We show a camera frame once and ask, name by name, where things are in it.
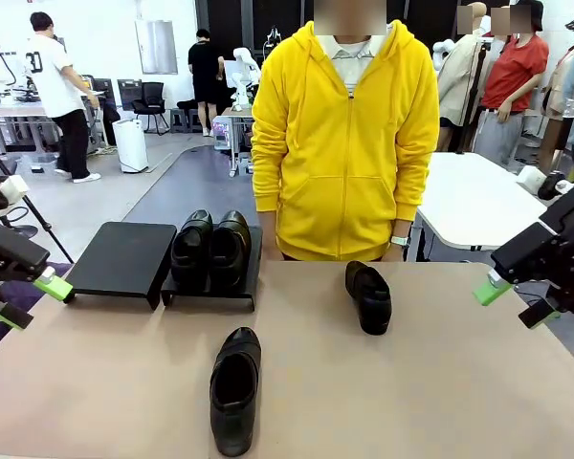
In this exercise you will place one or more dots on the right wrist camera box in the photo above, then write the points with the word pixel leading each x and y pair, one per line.
pixel 531 181

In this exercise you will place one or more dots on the lit computer case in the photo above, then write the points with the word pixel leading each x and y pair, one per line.
pixel 221 133

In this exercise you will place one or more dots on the black office chair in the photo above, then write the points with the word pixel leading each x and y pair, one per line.
pixel 149 102

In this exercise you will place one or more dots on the person in black clothes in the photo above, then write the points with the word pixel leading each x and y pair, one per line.
pixel 205 72

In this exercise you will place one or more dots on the black camera tripod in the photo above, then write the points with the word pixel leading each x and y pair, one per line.
pixel 43 222

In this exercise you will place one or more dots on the black pole stand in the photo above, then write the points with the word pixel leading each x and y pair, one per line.
pixel 473 95

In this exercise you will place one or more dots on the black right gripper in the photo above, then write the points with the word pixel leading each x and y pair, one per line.
pixel 559 248

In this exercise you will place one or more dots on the person's right hand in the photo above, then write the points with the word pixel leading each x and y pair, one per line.
pixel 268 241

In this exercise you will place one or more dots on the silver wall panel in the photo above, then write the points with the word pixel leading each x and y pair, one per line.
pixel 156 47

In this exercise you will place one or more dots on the man in white numbered shirt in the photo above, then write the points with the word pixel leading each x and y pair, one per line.
pixel 52 81

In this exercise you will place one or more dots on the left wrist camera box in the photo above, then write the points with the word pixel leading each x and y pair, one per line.
pixel 14 189

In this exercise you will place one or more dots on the person's right forearm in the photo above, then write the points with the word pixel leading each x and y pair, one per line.
pixel 268 177

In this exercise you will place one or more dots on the black slanted shoe stand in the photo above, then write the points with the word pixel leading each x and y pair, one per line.
pixel 253 268
pixel 119 260

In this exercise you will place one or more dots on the person's left forearm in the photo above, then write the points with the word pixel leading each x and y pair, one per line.
pixel 418 181

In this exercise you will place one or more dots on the white side table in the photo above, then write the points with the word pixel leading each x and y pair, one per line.
pixel 473 201

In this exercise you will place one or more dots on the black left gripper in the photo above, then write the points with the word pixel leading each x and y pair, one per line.
pixel 9 253

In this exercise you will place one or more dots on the person in yellow hoodie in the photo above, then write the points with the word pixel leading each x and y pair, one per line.
pixel 339 143

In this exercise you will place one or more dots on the black smooth leather shoe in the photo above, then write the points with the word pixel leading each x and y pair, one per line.
pixel 229 251
pixel 191 251

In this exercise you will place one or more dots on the white band smartwatch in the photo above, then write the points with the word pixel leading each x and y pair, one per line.
pixel 401 240

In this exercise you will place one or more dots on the gray lab desk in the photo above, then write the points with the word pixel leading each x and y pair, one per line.
pixel 9 117

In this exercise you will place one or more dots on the person's left hand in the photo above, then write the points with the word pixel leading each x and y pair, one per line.
pixel 398 253

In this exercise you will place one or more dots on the small white robot arm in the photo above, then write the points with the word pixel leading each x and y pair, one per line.
pixel 243 76

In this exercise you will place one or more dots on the white air purifier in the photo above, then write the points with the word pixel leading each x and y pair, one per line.
pixel 130 146

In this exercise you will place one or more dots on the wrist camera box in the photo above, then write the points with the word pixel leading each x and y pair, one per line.
pixel 14 189
pixel 531 181

